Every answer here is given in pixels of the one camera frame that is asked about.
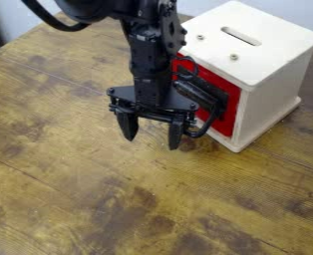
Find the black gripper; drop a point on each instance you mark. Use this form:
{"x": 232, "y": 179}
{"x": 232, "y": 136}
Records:
{"x": 151, "y": 97}

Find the black drawer handle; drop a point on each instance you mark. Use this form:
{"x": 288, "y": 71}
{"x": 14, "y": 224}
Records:
{"x": 210, "y": 97}

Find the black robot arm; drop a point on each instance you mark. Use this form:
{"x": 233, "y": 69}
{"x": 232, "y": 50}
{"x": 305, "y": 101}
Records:
{"x": 139, "y": 15}

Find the white wooden box cabinet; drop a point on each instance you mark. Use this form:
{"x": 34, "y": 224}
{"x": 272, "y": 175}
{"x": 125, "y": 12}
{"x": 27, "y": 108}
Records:
{"x": 261, "y": 53}

